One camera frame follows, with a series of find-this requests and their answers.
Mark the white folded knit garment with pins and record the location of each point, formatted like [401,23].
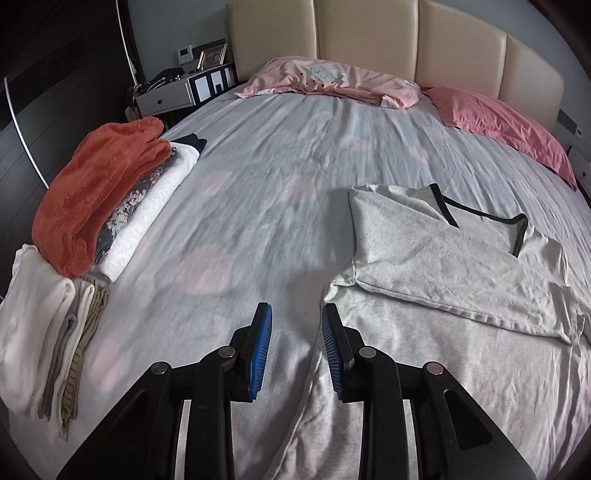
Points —
[127,241]

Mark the left white black nightstand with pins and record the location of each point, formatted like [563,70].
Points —
[188,91]

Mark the white thermostat panel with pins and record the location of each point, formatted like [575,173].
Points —
[184,55]

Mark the picture frame on nightstand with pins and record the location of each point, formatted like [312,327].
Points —
[212,56]

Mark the white folded garment stack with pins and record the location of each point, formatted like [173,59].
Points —
[37,302]

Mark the navy folded garment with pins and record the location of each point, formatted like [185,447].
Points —
[193,141]

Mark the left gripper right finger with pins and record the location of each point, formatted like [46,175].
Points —
[455,438]

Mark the light pink pillow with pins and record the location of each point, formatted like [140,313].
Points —
[307,76]

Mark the right white black nightstand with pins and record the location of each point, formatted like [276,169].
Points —
[582,170]

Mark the dark pink pillow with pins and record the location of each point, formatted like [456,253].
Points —
[480,114]

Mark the striped olive folded garment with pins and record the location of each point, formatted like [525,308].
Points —
[70,395]

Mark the floral dark folded garment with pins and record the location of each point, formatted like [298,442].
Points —
[123,211]

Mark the wall switch panel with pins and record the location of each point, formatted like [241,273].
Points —
[569,124]

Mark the grey folded garment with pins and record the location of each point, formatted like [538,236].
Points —
[66,330]

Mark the white black nightstand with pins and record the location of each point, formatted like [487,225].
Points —
[188,91]
[582,170]

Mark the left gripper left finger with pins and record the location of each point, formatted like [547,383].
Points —
[138,437]

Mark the orange folded fleece garment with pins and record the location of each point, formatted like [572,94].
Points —
[104,167]

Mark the beige padded headboard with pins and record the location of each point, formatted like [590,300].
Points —
[424,41]

